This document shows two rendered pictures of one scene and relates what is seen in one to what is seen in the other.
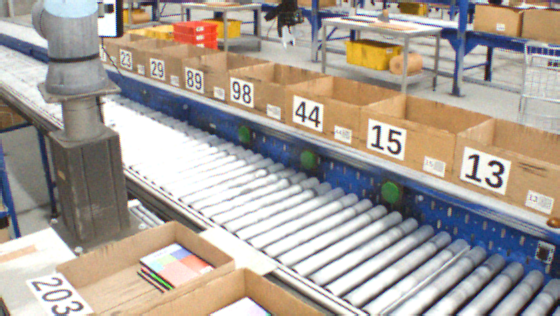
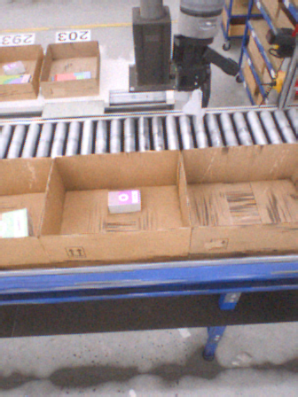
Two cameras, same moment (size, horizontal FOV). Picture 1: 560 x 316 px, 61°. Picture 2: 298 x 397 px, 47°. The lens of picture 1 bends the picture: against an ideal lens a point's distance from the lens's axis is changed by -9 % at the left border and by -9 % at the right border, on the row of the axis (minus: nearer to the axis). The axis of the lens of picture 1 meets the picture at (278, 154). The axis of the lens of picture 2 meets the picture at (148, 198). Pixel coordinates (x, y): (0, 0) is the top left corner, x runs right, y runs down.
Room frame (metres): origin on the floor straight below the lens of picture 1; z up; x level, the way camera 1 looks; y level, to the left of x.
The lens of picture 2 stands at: (2.49, -0.67, 1.78)
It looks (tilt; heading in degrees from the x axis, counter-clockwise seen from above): 51 degrees down; 132
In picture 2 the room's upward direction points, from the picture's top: 3 degrees counter-clockwise
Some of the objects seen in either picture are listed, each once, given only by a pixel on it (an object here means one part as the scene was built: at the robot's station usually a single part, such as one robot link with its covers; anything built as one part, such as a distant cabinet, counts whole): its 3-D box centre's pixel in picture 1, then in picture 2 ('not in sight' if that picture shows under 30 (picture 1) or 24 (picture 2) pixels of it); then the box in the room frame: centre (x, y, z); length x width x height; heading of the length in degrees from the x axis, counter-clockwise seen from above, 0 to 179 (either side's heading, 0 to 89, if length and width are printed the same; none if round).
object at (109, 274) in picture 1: (145, 279); (72, 68); (1.07, 0.34, 0.80); 0.38 x 0.28 x 0.10; 134
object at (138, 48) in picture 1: (152, 57); not in sight; (3.15, 0.79, 0.96); 0.39 x 0.29 x 0.17; 42
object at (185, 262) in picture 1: (178, 266); (72, 81); (1.15, 0.27, 0.79); 0.19 x 0.14 x 0.02; 46
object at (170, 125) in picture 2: (223, 179); (174, 154); (1.85, 0.21, 0.72); 0.52 x 0.05 x 0.05; 132
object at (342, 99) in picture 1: (344, 109); (119, 206); (2.00, -0.27, 0.96); 0.39 x 0.29 x 0.17; 42
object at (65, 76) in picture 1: (75, 69); not in sight; (1.41, 0.59, 1.27); 0.19 x 0.19 x 0.10
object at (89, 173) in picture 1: (89, 181); (152, 47); (1.42, 0.59, 0.91); 0.26 x 0.26 x 0.33; 42
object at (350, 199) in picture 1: (306, 222); (70, 160); (1.51, -0.09, 0.72); 0.52 x 0.05 x 0.05; 132
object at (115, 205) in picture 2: not in sight; (124, 201); (1.96, -0.21, 0.91); 0.10 x 0.06 x 0.05; 44
